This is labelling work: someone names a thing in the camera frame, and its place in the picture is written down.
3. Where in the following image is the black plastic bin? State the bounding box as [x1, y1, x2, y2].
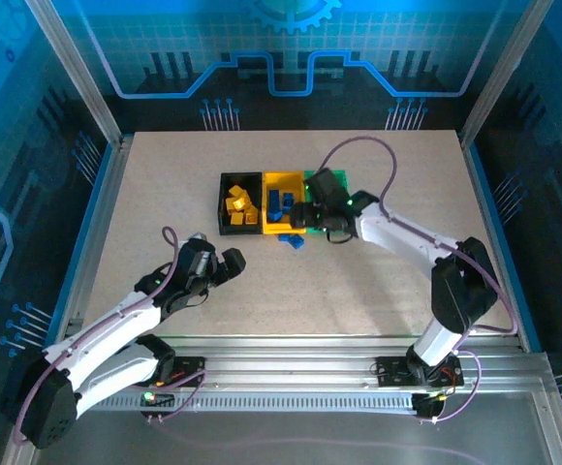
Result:
[217, 171, 266, 237]

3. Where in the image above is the green plastic bin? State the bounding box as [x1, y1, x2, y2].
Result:
[303, 168, 355, 236]

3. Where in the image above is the yellow plastic bin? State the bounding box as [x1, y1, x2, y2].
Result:
[261, 170, 309, 236]

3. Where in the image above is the controller board with lights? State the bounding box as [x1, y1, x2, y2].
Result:
[412, 390, 450, 420]
[139, 388, 176, 409]

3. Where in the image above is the aluminium front beam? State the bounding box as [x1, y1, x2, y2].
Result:
[38, 333, 553, 396]

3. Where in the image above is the grey metal front panel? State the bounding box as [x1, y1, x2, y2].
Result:
[0, 377, 562, 465]

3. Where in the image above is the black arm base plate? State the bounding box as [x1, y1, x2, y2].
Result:
[374, 355, 465, 388]
[138, 355, 208, 388]

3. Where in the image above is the side rail with blue strip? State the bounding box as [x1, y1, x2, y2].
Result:
[43, 134, 137, 350]
[457, 130, 546, 355]

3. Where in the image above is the slotted grey cable duct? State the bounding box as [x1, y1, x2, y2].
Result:
[77, 392, 421, 414]

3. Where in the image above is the aluminium frame post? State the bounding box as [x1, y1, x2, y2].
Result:
[458, 0, 554, 146]
[22, 0, 127, 151]

